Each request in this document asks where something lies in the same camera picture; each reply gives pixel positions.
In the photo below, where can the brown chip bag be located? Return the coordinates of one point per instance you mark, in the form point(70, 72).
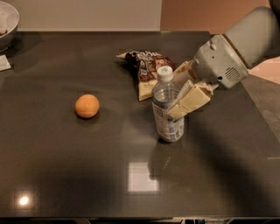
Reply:
point(146, 63)

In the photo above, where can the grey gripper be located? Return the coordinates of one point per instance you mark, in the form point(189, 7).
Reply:
point(218, 61)

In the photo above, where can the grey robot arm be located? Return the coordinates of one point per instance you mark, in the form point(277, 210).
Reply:
point(255, 38)

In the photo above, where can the orange fruit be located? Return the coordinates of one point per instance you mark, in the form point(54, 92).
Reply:
point(87, 106)

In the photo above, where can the clear plastic water bottle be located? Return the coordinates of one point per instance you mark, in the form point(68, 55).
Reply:
point(163, 95)

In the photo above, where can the grey metal bowl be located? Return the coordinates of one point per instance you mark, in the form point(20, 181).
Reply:
point(9, 20)

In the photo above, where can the white paper napkin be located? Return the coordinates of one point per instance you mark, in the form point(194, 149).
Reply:
point(4, 63)

